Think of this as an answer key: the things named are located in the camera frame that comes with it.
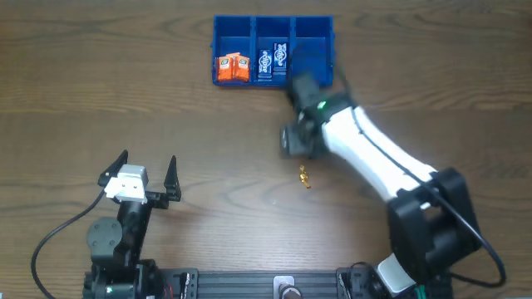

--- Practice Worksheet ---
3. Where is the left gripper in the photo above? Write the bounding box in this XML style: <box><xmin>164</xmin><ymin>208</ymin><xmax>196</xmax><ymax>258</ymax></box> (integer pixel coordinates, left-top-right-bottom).
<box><xmin>97</xmin><ymin>149</ymin><xmax>182</xmax><ymax>210</ymax></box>

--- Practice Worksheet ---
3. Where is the gold candy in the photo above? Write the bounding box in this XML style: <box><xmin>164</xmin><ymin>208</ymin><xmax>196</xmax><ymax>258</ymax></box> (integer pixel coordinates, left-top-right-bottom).
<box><xmin>298</xmin><ymin>164</ymin><xmax>312</xmax><ymax>189</ymax></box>

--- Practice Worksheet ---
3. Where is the blue candy pack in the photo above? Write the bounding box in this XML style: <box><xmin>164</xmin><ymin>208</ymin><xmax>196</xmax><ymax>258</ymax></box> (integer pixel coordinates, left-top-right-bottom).
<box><xmin>258</xmin><ymin>49</ymin><xmax>273</xmax><ymax>79</ymax></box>
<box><xmin>273</xmin><ymin>42</ymin><xmax>288</xmax><ymax>75</ymax></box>

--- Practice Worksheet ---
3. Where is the orange candy box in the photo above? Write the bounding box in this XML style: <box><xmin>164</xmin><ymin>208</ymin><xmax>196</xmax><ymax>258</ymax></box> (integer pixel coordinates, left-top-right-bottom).
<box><xmin>217</xmin><ymin>56</ymin><xmax>234</xmax><ymax>83</ymax></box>
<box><xmin>232</xmin><ymin>52</ymin><xmax>252</xmax><ymax>82</ymax></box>

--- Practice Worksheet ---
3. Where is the blue tray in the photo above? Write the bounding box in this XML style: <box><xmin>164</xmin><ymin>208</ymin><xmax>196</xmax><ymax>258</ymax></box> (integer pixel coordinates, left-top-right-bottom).
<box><xmin>211</xmin><ymin>15</ymin><xmax>336</xmax><ymax>88</ymax></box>

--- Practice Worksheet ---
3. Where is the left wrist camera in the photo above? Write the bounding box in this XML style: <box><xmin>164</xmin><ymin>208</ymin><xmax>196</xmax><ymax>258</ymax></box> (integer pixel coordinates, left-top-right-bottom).
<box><xmin>103</xmin><ymin>164</ymin><xmax>150</xmax><ymax>204</ymax></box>

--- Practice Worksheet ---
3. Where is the black cable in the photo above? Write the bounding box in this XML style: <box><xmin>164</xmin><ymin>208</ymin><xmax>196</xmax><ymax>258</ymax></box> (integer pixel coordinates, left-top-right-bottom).
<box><xmin>334</xmin><ymin>66</ymin><xmax>507</xmax><ymax>289</ymax></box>
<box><xmin>31</xmin><ymin>189</ymin><xmax>107</xmax><ymax>299</ymax></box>

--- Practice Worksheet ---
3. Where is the mounting rail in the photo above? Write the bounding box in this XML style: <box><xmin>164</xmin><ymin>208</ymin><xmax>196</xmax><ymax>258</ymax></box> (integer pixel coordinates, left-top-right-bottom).
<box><xmin>82</xmin><ymin>257</ymin><xmax>454</xmax><ymax>299</ymax></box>

